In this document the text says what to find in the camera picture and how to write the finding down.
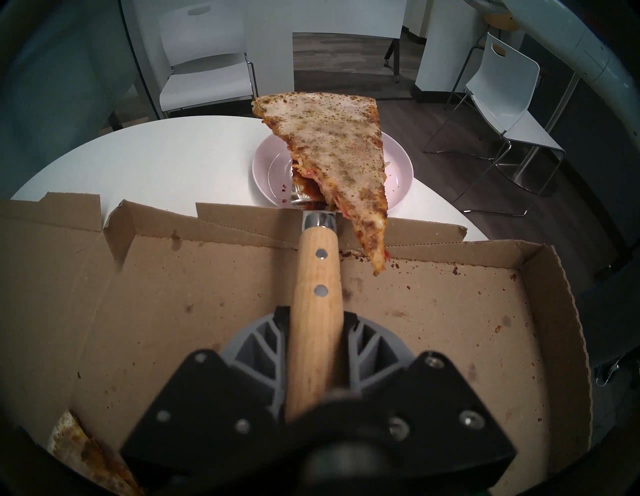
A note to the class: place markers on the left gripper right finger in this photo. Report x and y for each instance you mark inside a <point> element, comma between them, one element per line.
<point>430,400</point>

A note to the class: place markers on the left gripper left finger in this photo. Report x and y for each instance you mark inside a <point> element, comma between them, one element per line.
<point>210,400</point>

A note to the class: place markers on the large cheese pizza slice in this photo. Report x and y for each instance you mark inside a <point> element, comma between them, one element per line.
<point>330,145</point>

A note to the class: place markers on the open cardboard pizza box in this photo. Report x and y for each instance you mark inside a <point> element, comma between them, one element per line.
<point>150,300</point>

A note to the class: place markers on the small browned pizza slice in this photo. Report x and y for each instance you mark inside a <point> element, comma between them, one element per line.
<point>90,455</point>

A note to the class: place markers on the pink round plate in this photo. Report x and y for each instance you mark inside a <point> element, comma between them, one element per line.
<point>397,170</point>

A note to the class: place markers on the white plastic chair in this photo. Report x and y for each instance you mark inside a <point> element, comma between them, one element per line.
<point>207,55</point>
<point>505,85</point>

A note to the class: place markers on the white partition panel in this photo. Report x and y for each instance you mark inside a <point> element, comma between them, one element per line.
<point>440,50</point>
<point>350,17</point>

